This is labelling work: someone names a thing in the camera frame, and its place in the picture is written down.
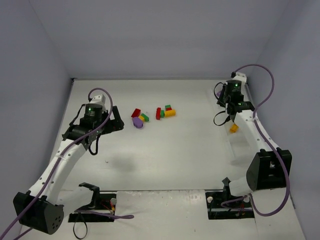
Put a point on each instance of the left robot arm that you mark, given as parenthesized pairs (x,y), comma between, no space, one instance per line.
(42,207)

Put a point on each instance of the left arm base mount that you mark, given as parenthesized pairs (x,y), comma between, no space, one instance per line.
(101,202)

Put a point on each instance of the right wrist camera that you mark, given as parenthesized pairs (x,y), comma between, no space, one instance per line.
(239,76)

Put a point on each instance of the clear container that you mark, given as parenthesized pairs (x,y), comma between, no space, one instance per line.
(237,148)

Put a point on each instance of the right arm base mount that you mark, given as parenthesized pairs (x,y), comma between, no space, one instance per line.
(221,205)

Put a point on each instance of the green lego beside red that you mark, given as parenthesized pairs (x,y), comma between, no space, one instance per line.
(162,113)

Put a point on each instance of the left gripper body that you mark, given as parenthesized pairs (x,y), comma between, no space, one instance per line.
(114,120)

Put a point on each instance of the red studded lego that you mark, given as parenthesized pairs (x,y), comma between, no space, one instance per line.
(158,113)

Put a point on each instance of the green lego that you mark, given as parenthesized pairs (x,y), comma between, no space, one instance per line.
(145,117)
(162,113)
(168,107)

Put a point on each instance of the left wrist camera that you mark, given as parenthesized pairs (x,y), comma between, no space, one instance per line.
(98,99)

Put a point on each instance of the purple oval lego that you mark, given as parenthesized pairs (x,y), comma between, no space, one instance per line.
(138,122)

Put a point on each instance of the long yellow lego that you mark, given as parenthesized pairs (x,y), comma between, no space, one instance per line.
(169,113)

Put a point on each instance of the green top lego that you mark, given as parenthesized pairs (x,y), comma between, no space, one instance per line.
(168,107)

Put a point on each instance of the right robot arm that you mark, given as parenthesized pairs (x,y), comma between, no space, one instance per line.
(270,165)

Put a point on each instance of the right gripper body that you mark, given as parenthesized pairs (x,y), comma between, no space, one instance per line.
(232,116)

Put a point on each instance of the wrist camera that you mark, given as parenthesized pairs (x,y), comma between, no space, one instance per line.
(98,99)
(239,76)

